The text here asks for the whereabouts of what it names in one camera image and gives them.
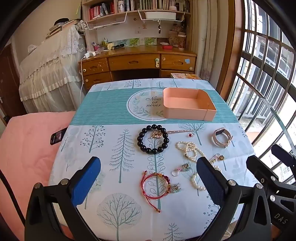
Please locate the stack of books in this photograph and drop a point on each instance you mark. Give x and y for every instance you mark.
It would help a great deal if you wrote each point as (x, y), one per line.
(57, 27)

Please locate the black smartphone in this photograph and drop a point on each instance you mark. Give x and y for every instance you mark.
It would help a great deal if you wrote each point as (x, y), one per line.
(56, 137)

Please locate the pale floral curtain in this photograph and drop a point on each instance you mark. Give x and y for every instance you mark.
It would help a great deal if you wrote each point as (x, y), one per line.
(208, 46)

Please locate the row of shelf books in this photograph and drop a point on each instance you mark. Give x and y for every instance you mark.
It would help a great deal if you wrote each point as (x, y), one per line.
(138, 4)

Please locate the dark wooden door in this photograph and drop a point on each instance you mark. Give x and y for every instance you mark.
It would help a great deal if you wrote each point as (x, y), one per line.
(9, 81)

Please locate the white plastic tray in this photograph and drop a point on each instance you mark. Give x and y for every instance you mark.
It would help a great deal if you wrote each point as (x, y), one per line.
(160, 15)

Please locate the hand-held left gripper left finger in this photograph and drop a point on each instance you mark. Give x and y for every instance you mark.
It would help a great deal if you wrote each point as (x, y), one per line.
(86, 183)

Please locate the pink box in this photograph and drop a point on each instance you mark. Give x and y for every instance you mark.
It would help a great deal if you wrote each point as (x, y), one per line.
(185, 102)

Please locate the small pink container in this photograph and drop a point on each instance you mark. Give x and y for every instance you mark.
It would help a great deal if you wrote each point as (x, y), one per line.
(97, 48)

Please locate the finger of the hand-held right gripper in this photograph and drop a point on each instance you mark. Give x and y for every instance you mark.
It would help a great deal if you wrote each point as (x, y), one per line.
(284, 156)
(266, 176)

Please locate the hanging keys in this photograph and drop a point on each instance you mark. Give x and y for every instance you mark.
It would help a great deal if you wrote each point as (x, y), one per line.
(159, 28)

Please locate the black flashlight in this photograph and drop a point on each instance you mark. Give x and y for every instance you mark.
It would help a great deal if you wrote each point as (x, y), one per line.
(118, 46)

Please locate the orange magazine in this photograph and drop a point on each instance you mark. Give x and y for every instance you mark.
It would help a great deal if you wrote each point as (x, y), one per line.
(185, 76)

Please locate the pen holder cup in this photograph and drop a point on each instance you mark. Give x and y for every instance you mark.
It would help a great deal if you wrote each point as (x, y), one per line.
(105, 45)

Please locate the lidded glass jar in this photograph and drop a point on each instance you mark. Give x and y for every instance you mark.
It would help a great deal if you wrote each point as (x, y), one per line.
(181, 41)

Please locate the round gold brooch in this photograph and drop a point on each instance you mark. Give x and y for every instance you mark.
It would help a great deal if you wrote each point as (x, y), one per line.
(221, 158)

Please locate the tree print tablecloth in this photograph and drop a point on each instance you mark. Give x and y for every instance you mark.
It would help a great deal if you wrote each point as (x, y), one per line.
(111, 111)

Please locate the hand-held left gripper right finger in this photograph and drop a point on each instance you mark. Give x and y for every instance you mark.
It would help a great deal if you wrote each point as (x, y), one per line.
(210, 183)

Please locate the gold leaf hairpin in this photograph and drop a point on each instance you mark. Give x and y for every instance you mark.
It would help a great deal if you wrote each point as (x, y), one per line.
(175, 132)

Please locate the green flower earring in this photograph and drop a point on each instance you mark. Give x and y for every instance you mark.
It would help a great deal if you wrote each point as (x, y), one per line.
(185, 166)
(175, 187)

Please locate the white charger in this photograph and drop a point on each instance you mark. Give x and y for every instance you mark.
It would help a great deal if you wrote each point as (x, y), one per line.
(90, 54)

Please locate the window security grille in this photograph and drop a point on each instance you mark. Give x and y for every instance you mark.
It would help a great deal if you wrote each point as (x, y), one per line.
(266, 58)

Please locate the small red box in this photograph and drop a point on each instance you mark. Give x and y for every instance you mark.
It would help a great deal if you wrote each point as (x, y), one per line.
(167, 47)

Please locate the wooden desk with drawers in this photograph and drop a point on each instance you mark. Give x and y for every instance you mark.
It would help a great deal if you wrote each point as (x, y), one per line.
(134, 61)

